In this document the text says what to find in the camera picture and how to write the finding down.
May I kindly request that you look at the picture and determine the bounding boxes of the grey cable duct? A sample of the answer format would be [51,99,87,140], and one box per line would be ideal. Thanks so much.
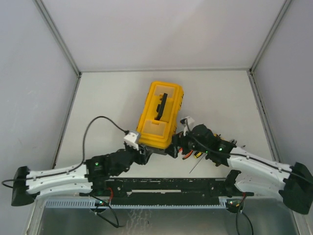
[45,198,227,209]

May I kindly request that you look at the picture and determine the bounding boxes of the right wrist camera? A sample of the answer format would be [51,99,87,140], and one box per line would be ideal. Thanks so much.
[180,116,195,128]

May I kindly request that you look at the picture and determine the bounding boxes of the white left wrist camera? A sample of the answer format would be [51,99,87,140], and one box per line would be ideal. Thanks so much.
[124,131,140,150]

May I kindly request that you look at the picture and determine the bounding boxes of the orange needle nose pliers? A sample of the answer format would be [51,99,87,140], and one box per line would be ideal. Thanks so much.
[182,150,194,160]

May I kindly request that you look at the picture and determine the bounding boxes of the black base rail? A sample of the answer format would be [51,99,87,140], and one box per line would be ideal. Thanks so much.
[106,178,243,198]

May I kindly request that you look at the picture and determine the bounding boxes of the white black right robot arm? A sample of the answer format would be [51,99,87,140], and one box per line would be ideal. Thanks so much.
[172,124,313,215]

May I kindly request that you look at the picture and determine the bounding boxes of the yellow black plastic toolbox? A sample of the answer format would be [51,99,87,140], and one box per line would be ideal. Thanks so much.
[136,81,184,155]

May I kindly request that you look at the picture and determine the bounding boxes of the left base black cable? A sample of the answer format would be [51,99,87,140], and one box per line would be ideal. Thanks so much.
[94,192,120,228]

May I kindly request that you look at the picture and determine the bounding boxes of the base black cable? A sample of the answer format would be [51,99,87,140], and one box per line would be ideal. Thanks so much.
[94,192,120,228]
[234,193,254,235]

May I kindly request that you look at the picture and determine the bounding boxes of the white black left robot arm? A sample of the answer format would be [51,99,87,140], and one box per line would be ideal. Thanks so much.
[11,144,153,207]

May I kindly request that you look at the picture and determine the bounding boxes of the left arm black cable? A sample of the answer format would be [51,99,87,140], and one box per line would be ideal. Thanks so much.
[1,116,130,189]

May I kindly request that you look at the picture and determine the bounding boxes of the right base black cable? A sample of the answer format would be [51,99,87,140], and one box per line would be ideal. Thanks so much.
[234,193,254,235]

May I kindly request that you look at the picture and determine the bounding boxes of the black orange long screwdriver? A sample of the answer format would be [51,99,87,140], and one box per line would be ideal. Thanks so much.
[194,152,202,159]

